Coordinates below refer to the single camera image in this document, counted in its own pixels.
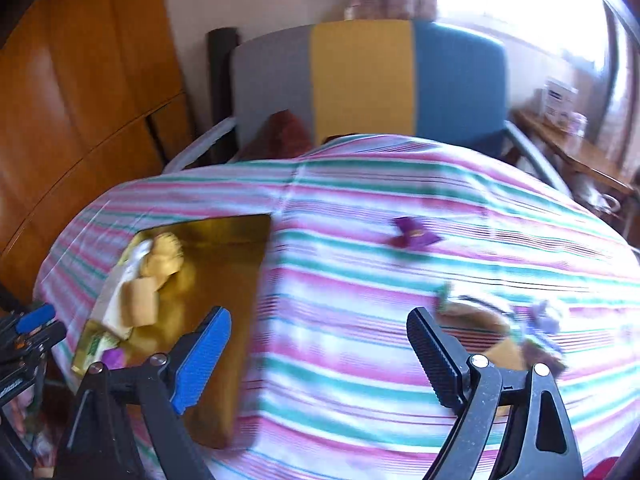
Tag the grey yellow blue chair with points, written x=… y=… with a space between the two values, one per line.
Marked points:
x=360 y=75

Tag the white packet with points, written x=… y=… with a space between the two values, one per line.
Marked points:
x=135 y=260

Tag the red cloth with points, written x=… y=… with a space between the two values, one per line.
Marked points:
x=605 y=469

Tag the wooden side desk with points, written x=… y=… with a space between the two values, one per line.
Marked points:
x=575 y=155

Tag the wooden wardrobe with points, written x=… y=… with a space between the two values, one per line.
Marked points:
x=75 y=85

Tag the brown crumpled cloth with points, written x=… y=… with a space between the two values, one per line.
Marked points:
x=285 y=135

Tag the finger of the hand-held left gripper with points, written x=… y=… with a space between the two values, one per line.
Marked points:
x=35 y=317
x=40 y=337

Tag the white printed carton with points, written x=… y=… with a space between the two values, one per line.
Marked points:
x=557 y=99

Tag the green packet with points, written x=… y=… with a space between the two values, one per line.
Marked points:
x=95 y=350

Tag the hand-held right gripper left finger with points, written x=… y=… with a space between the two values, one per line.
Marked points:
x=200 y=360

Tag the striped bed sheet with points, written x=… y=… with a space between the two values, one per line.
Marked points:
x=375 y=285

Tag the small cream carton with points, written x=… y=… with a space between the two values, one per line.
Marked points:
x=140 y=305

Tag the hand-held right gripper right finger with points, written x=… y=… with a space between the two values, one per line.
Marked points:
x=432 y=355

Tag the beige packet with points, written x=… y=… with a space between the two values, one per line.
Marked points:
x=111 y=300

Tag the brown box with flowers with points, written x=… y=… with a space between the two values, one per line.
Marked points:
x=492 y=327

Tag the gold tin box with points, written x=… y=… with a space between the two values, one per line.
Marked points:
x=225 y=260

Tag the small purple item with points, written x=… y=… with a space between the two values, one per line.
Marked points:
x=114 y=358

